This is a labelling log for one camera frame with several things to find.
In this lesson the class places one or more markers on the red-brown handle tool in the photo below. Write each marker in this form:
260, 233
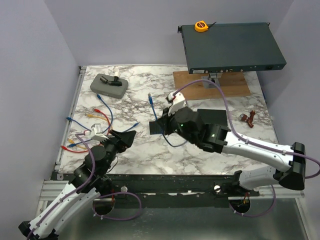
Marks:
248, 119

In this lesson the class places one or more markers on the black T-shaped fitting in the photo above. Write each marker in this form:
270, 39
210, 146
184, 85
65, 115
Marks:
114, 82

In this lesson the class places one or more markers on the grey case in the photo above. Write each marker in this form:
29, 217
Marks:
100, 88

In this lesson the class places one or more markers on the black TP-Link network switch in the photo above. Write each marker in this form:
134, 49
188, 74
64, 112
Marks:
213, 116

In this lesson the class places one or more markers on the yellow tape measure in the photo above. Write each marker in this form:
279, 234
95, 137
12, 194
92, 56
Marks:
202, 26

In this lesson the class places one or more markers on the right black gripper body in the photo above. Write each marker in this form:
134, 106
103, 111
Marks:
170, 124

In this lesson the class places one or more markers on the grey metal stand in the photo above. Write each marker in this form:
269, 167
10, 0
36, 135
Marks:
211, 80

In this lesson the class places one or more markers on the wooden board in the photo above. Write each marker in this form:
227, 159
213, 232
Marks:
232, 85

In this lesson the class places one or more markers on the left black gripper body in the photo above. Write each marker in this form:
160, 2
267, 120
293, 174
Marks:
113, 147

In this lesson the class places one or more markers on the dark green rack unit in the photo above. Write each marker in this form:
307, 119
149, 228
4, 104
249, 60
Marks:
231, 47

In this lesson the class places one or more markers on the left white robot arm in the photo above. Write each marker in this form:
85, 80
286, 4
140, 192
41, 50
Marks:
88, 183

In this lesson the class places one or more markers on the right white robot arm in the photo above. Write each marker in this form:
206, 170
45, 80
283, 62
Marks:
285, 164

